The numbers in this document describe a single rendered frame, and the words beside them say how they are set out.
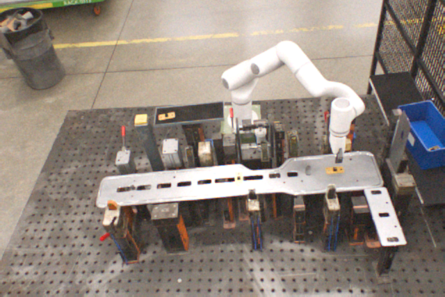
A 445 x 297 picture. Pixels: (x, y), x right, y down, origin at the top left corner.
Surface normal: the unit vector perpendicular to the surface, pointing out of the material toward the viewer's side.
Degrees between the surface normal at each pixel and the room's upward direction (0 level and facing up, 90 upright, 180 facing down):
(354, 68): 0
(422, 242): 0
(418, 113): 90
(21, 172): 0
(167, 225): 90
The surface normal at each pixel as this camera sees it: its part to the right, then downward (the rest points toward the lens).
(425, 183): -0.11, -0.69
